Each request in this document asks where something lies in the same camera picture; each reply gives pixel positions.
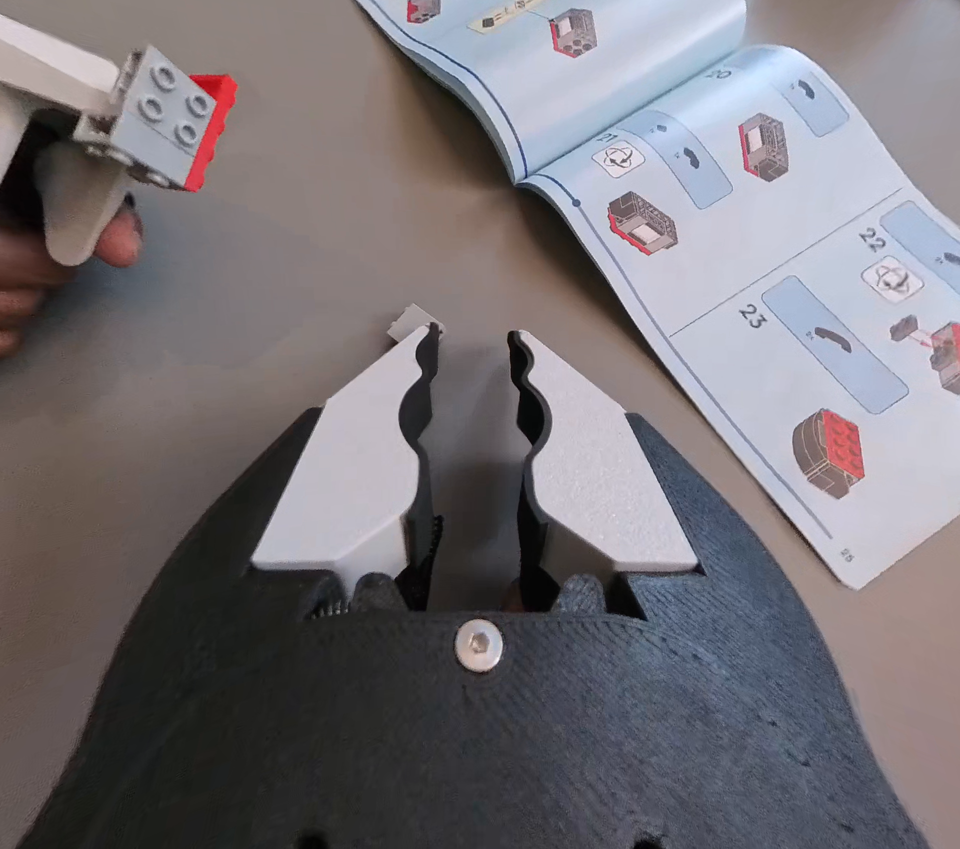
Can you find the open instruction booklet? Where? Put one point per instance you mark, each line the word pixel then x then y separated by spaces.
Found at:
pixel 637 76

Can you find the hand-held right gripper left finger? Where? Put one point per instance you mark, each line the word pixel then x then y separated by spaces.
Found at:
pixel 345 489

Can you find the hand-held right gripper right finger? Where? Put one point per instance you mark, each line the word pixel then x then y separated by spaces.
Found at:
pixel 607 489

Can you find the person's left hand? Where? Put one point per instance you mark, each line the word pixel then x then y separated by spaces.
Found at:
pixel 22 279

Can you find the red toy brick plate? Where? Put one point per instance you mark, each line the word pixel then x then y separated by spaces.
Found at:
pixel 214 121

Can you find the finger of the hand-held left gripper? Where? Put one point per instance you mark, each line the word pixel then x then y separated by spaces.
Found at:
pixel 45 61

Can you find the grey desk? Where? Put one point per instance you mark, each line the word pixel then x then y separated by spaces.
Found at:
pixel 300 264

